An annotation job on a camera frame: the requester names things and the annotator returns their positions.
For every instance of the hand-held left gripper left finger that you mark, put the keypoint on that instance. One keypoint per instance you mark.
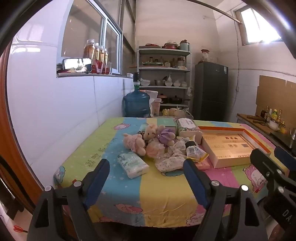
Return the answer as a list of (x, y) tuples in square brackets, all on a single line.
[(98, 180)]

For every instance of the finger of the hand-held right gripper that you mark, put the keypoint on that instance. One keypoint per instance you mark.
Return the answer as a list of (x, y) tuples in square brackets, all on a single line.
[(263, 162), (283, 153)]

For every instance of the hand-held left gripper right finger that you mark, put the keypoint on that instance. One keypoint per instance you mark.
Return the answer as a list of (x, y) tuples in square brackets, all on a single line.
[(194, 178)]

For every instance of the yellow white snack packet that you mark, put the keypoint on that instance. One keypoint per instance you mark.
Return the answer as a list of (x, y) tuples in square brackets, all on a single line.
[(196, 154)]

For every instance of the orange rimmed shallow box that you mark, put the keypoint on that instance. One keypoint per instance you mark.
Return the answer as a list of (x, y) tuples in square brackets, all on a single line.
[(231, 146)]

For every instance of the green white tissue pack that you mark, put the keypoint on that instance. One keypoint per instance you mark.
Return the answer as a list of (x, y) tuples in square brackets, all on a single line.
[(133, 165)]

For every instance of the purple plush doll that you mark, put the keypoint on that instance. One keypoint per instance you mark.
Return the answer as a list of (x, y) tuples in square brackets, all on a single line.
[(165, 136)]

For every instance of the pink plush bunny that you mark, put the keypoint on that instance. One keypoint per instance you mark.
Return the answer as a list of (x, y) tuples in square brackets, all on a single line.
[(135, 143)]

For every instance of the beige plush bunny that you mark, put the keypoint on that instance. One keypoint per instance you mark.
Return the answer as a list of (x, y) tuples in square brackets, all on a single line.
[(151, 133)]

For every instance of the pink soft packet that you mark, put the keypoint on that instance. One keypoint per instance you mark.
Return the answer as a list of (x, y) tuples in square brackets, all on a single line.
[(204, 165)]

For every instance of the floral printed soft pack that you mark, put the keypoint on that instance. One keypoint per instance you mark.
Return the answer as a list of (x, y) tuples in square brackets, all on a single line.
[(171, 162)]

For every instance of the black stove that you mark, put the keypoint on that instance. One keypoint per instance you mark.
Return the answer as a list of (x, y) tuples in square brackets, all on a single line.
[(283, 139)]

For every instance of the metal kettle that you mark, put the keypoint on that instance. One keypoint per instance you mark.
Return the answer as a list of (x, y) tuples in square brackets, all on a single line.
[(293, 133)]

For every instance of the white bowl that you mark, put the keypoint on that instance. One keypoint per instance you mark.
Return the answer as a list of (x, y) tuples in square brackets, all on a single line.
[(274, 125)]

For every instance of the group of condiment bottles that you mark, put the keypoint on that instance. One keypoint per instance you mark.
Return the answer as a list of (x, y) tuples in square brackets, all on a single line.
[(274, 114)]

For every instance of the wooden cutting board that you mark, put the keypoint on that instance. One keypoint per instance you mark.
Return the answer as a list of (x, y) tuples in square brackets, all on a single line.
[(248, 118)]

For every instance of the floral tissue box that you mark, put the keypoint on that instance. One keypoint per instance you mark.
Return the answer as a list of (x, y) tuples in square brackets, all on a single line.
[(188, 127)]

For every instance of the mint green cardboard box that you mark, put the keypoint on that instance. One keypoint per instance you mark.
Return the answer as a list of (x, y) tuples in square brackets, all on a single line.
[(166, 122)]

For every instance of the plastic bag of food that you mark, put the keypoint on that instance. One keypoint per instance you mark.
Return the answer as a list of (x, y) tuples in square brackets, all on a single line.
[(175, 113)]

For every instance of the black cooking pot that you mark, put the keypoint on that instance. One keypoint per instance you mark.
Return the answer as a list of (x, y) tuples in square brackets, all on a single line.
[(177, 100)]

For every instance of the pink plastic bin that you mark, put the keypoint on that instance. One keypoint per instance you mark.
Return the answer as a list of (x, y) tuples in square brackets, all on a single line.
[(156, 106)]

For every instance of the small red pot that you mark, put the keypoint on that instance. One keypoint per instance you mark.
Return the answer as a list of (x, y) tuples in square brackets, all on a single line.
[(163, 98)]

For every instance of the dark grey fridge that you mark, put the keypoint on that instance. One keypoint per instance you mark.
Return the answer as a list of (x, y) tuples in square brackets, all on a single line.
[(210, 92)]

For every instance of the blue water jug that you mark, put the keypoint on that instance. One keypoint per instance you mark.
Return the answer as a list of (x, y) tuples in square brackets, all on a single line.
[(136, 102)]

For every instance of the brown wooden door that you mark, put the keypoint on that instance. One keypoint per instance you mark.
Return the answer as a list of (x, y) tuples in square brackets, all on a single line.
[(13, 139)]

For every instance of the stack of white bowls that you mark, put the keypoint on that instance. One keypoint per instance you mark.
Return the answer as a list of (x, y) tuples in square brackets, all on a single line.
[(145, 82)]

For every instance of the black water pump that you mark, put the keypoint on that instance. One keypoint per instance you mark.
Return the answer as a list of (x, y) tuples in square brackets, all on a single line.
[(136, 77)]

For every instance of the clear drinking glass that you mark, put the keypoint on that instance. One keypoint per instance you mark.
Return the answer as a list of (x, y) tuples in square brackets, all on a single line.
[(109, 69)]

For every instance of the metal shelf rack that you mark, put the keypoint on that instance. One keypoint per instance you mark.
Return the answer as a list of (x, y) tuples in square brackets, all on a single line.
[(161, 69)]

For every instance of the glass jar with red lid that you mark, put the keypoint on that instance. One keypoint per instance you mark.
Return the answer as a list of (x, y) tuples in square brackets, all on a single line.
[(204, 55)]

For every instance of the bright outer window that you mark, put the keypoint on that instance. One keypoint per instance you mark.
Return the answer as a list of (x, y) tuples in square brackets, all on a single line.
[(259, 23)]

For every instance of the teal canister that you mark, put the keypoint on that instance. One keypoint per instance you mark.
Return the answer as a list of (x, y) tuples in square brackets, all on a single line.
[(185, 45)]

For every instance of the red lidded pot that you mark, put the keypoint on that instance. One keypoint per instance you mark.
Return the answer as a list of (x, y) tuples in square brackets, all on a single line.
[(170, 45)]

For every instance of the red flat pan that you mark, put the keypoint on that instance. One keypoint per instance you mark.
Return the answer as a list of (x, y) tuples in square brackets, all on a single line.
[(152, 45)]

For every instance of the curved metal rod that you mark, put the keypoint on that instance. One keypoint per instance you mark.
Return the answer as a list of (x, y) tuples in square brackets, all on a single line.
[(219, 11)]

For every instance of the sliding inner window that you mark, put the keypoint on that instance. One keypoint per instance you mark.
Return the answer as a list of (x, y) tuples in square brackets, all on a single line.
[(85, 25)]

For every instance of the cardboard wall sheet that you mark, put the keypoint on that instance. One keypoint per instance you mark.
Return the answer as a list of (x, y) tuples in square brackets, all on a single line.
[(275, 95)]

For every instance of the smartphone with black frame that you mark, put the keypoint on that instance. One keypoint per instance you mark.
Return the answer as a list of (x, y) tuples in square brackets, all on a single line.
[(77, 64)]

